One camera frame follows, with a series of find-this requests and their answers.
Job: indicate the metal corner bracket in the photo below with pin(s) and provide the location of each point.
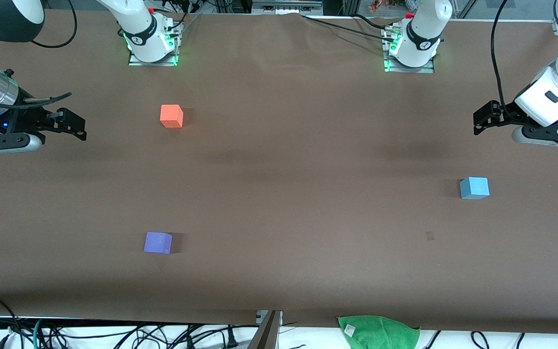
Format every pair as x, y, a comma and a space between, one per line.
557, 26

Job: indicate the brown table cover sheet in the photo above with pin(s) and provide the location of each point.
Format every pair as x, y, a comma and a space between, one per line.
308, 218

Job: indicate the orange foam block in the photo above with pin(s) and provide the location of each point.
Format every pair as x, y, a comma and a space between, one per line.
171, 116

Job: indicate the purple foam block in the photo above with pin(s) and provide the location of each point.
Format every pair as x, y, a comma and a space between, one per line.
158, 242

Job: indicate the green microfibre cloth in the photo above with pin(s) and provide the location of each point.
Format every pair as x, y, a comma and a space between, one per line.
380, 334

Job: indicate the aluminium frame profile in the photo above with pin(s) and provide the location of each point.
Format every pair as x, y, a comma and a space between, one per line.
286, 6

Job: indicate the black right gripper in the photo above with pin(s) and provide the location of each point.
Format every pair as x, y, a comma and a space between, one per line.
23, 119

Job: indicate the grey metal bar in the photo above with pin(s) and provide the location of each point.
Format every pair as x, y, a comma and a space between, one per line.
267, 335

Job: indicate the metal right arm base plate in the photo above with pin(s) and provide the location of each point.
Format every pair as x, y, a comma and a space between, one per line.
153, 63

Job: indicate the light blue foam block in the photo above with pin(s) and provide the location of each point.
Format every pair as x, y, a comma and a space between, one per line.
474, 188

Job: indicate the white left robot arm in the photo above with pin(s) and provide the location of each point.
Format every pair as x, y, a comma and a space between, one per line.
540, 104

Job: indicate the black power plug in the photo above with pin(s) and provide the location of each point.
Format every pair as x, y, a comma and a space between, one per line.
231, 338

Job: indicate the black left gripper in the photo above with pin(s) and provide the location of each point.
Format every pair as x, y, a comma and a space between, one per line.
505, 114

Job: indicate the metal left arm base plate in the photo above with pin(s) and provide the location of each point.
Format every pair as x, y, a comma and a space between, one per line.
410, 70

